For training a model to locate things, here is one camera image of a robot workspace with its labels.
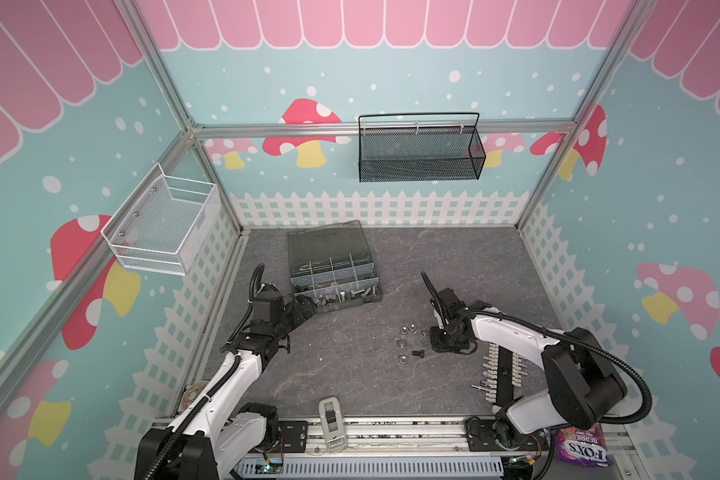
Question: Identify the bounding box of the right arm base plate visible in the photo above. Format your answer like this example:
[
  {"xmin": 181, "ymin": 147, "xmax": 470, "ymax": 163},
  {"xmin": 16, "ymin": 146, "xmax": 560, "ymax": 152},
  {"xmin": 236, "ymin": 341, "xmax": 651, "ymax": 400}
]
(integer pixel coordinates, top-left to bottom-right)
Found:
[{"xmin": 463, "ymin": 416, "xmax": 549, "ymax": 454}]

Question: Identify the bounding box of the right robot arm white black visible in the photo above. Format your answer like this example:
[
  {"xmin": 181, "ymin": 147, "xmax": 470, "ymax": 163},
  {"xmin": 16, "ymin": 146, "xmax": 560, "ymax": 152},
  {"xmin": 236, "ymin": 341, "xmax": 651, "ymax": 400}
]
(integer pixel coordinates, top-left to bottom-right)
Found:
[{"xmin": 427, "ymin": 286, "xmax": 653, "ymax": 451}]

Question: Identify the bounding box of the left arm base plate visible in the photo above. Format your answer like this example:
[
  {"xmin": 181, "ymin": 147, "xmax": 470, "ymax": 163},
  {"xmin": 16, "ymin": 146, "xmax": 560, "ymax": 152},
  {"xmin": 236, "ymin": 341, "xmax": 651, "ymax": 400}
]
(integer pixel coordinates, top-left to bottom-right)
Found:
[{"xmin": 274, "ymin": 421, "xmax": 309, "ymax": 454}]

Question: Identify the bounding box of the green circuit board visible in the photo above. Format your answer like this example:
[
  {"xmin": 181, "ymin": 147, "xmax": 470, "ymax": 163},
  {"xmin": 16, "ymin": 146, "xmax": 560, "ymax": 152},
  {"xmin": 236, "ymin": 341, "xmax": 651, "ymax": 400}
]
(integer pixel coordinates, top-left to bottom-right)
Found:
[{"xmin": 255, "ymin": 459, "xmax": 283, "ymax": 475}]

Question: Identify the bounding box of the clear plastic organizer box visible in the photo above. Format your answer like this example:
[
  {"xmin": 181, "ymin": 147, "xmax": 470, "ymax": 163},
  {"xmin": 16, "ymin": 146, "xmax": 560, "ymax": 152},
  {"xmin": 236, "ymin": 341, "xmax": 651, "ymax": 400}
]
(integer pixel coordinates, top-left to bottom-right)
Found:
[{"xmin": 287, "ymin": 220, "xmax": 383, "ymax": 314}]

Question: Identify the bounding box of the white wire mesh basket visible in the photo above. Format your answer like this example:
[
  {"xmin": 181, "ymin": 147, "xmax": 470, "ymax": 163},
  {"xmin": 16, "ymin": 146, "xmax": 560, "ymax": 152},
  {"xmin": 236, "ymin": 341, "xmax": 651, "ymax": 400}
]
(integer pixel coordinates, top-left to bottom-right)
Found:
[{"xmin": 101, "ymin": 164, "xmax": 221, "ymax": 276}]

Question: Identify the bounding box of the purple candy bag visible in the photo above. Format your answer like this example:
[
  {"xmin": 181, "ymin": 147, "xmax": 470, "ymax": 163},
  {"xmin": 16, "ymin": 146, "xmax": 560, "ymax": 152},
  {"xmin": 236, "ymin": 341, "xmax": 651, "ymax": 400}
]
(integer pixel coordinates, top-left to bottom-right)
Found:
[{"xmin": 555, "ymin": 424, "xmax": 612, "ymax": 468}]

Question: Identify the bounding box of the grey handheld remote device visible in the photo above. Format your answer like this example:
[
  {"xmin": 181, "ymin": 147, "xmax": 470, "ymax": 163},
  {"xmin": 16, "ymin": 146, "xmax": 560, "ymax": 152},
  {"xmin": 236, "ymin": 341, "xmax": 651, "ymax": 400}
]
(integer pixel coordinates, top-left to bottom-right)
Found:
[{"xmin": 318, "ymin": 396, "xmax": 348, "ymax": 453}]

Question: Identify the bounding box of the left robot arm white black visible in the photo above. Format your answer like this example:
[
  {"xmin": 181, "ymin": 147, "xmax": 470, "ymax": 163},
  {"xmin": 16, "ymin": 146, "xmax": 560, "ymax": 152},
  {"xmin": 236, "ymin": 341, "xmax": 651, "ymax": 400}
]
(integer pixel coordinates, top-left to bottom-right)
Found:
[{"xmin": 135, "ymin": 285, "xmax": 316, "ymax": 479}]

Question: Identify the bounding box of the white slotted cable duct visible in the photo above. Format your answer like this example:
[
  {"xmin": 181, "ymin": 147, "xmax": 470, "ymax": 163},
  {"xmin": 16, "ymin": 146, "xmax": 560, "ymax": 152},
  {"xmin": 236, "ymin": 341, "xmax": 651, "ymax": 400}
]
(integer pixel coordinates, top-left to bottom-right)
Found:
[{"xmin": 235, "ymin": 456, "xmax": 505, "ymax": 479}]

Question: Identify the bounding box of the roll of clear tape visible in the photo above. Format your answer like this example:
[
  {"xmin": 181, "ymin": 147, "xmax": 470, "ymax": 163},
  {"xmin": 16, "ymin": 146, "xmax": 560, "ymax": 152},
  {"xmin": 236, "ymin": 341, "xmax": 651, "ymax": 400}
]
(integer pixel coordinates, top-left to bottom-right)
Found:
[{"xmin": 177, "ymin": 380, "xmax": 208, "ymax": 414}]

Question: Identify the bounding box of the black rack with screws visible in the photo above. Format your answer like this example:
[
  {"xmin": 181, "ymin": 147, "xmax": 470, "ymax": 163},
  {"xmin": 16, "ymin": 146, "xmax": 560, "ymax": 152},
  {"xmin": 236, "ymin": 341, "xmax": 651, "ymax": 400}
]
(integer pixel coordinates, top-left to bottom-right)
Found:
[{"xmin": 470, "ymin": 343, "xmax": 527, "ymax": 413}]

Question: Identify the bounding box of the black wire mesh basket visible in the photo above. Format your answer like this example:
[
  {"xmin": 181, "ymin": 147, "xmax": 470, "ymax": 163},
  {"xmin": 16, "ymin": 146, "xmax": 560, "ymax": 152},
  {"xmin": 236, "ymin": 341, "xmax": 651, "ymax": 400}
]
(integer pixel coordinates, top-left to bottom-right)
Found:
[{"xmin": 357, "ymin": 112, "xmax": 487, "ymax": 183}]

